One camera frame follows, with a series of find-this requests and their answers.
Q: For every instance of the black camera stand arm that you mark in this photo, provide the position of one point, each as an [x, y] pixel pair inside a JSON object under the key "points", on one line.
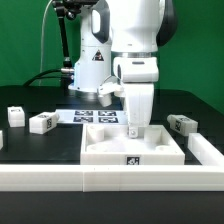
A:
{"points": [[68, 9]]}

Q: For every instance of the white front wall rail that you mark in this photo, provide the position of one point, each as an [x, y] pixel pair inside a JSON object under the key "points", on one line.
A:
{"points": [[93, 178]]}

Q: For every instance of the white square tabletop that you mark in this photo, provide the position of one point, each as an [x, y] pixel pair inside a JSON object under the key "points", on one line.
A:
{"points": [[110, 144]]}

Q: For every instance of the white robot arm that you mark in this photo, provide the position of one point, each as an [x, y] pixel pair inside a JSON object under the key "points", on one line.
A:
{"points": [[118, 41]]}

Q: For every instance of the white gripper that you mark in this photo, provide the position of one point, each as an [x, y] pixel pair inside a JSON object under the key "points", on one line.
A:
{"points": [[137, 76]]}

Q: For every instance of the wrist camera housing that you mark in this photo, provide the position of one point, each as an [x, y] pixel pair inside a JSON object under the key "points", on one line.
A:
{"points": [[106, 90]]}

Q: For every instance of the white wall rail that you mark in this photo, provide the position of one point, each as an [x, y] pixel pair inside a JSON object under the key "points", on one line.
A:
{"points": [[204, 151], [93, 178]]}

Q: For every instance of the tag sheet on table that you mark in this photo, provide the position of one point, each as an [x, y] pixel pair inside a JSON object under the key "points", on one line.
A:
{"points": [[72, 116]]}

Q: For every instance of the white right wall rail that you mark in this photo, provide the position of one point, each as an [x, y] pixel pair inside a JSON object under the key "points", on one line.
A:
{"points": [[204, 151]]}

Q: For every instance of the white part at left edge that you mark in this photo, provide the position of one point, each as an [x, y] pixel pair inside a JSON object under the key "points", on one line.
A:
{"points": [[1, 139]]}

